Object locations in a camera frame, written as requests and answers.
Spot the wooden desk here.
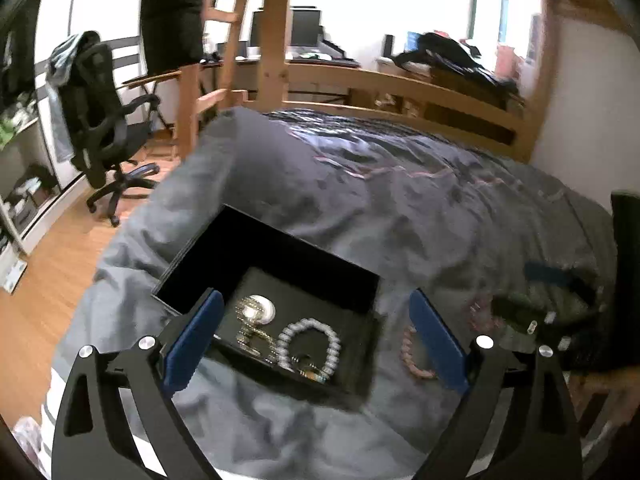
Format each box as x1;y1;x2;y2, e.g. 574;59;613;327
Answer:
200;52;362;106

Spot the dark computer monitor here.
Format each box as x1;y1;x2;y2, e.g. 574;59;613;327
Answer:
249;6;322;49

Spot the pink bead bracelet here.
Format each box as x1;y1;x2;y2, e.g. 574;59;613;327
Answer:
399;324;441;380

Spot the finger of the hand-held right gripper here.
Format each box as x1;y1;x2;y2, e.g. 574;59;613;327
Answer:
491;293;602;357
524;260;602;307

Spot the black office chair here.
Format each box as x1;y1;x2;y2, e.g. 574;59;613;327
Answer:
47;30;162;228

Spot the small pink bead jewelry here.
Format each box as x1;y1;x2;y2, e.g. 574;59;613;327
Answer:
469;296;495;332

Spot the grey duvet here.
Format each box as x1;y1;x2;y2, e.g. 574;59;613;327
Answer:
51;107;622;480

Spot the black hanging cloth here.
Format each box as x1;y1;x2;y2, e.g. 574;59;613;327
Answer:
124;0;207;77

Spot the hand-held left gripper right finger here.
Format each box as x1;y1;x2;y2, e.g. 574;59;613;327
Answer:
407;288;584;480

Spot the large pearl brooch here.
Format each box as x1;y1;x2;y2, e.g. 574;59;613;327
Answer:
239;293;277;327

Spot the white plastic bag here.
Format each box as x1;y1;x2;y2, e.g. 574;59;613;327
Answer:
11;416;47;468

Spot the gold chain necklace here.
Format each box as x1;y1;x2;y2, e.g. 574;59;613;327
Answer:
234;324;282;362

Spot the black bag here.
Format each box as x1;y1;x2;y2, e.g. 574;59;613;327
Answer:
391;31;522;97

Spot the grey garment on chair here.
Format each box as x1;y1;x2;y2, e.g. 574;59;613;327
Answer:
46;31;102;163

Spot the white pearl bracelet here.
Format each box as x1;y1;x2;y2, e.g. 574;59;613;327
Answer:
276;318;342;377

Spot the white open shelf unit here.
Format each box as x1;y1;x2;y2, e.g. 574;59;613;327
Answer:
0;95;68;266

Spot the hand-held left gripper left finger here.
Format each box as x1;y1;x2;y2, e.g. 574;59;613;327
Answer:
52;289;226;480

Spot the gold ring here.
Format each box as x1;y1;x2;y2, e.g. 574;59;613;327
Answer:
299;357;332;385

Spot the wooden loft bed frame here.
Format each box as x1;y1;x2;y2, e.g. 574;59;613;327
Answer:
172;0;640;163

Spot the black jewelry box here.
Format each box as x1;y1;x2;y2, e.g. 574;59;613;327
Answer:
151;203;384;402

